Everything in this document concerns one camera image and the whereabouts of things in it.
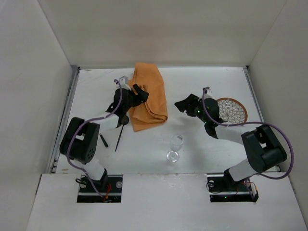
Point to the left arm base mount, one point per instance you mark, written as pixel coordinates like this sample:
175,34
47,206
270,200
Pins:
111,192

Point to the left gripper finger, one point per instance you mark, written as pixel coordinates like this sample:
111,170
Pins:
142,97
137,89

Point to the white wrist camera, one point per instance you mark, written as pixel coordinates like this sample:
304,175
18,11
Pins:
122,82
207,93

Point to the gold fork dark handle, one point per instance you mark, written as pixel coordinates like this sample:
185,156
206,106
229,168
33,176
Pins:
104,141

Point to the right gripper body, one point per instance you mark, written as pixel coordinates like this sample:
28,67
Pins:
190,106

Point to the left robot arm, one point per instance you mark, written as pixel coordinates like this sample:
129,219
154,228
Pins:
80,139

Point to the orange cloth placemat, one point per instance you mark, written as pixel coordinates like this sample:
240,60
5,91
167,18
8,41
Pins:
153,112

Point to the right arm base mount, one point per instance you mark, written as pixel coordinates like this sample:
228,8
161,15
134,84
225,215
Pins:
221,191

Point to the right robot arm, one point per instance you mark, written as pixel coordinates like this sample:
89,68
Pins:
262,147

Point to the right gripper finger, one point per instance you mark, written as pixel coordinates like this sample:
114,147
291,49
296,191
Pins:
189,104
190,112

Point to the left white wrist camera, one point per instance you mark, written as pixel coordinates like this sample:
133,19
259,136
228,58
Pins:
122,82

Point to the clear wine glass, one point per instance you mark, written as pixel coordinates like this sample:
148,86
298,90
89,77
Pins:
176,143

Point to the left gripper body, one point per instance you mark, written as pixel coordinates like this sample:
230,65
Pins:
134,95

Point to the black spoon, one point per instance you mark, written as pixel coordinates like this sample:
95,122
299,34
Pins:
121,130

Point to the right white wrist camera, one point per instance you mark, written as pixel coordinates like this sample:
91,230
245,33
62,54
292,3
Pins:
207,93

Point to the floral patterned plate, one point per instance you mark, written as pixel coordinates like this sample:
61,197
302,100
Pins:
232,111

